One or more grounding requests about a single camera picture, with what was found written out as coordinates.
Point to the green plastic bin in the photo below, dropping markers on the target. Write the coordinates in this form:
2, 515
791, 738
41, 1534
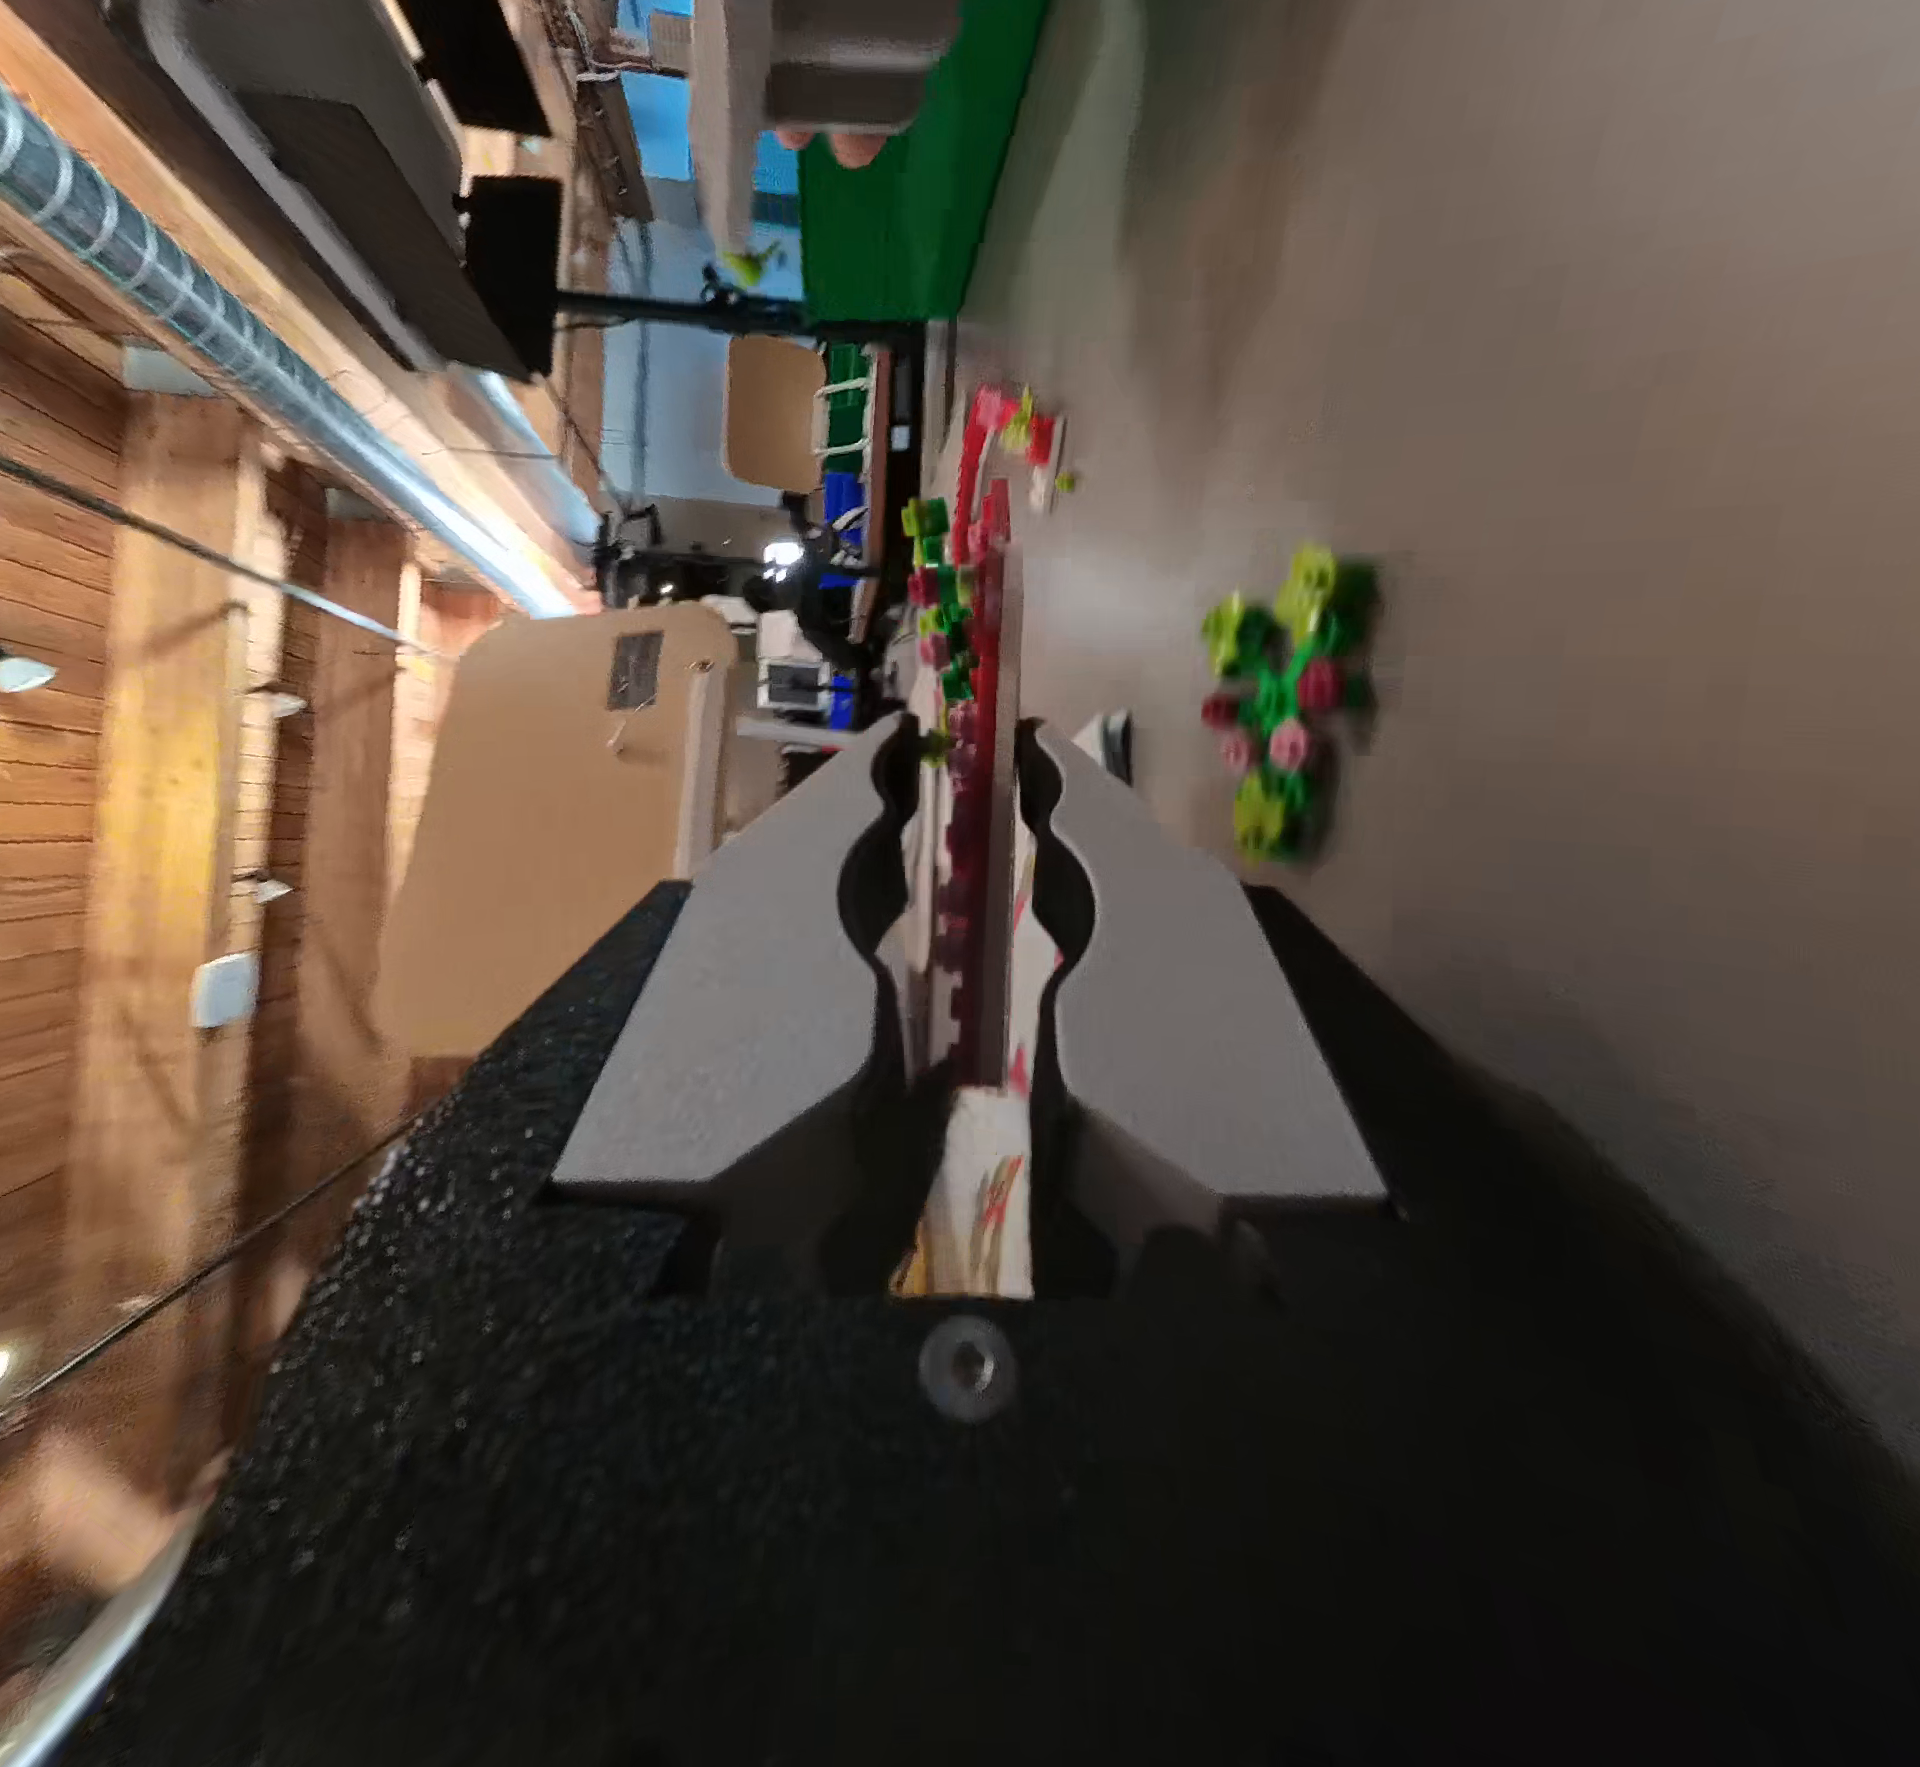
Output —
900, 207

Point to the blue storage bin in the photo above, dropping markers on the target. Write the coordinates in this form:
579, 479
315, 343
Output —
845, 505

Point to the light wooden chair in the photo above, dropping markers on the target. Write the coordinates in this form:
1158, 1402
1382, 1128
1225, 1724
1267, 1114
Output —
554, 822
772, 415

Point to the red curved lego assembly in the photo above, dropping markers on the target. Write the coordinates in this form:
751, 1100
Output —
990, 447

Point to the white-edged black panel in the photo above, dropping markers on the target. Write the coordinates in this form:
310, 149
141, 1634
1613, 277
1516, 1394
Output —
301, 73

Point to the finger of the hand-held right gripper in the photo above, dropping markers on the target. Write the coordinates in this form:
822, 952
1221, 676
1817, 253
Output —
732, 43

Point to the red lego heart with flowers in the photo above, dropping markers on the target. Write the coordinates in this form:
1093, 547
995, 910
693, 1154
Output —
983, 748

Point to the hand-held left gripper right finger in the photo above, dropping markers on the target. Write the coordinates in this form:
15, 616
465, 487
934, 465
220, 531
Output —
1209, 1032

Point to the lego instruction booklet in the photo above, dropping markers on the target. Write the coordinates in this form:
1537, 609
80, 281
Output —
983, 1198

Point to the silver ventilation duct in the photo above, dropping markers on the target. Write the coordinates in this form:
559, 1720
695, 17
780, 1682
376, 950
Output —
181, 285

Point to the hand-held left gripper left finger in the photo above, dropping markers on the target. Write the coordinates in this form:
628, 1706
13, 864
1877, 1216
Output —
720, 1032

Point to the lime lego flower piece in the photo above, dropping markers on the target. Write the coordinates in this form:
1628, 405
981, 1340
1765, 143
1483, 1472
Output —
746, 265

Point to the white wall box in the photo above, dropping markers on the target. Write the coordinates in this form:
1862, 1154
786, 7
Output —
224, 992

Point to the black round-top stand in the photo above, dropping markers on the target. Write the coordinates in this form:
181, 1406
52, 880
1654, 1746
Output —
510, 283

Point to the small lego flower cluster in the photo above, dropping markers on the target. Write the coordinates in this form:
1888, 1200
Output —
1287, 710

